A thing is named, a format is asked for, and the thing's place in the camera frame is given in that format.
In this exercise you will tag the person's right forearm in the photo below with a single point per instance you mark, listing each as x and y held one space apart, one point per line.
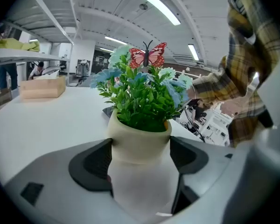
214 87

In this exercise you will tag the long ceiling tube light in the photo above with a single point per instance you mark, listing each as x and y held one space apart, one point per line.
115 40
158 6
193 52

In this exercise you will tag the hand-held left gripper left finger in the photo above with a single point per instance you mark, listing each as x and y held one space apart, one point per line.
56 195

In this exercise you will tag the brown box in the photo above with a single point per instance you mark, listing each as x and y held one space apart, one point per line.
2 99

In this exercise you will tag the white side desk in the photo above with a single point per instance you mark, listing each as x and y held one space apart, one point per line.
214 125

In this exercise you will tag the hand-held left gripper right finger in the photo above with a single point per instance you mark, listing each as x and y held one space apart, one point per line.
214 162

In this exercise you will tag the wooden tissue box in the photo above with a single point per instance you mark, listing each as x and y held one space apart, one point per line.
42 90

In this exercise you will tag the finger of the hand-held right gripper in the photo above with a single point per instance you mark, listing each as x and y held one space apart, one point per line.
108 112

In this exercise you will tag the person's torso in plaid shirt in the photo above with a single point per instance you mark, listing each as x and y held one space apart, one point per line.
245 125

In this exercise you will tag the white metal shelf rack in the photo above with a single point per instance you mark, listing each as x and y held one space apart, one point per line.
25 55

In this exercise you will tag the white machine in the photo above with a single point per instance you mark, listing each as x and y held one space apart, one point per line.
82 67

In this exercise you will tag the yellow-green cloth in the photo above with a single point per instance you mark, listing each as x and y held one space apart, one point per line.
14 44

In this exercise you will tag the dark glass partition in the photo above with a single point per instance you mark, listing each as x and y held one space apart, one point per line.
102 62

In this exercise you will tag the blue artificial flower bouquet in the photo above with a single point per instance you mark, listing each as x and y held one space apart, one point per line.
137 143

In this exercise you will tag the round ceiling smoke detector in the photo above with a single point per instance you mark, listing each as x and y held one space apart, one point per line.
143 6

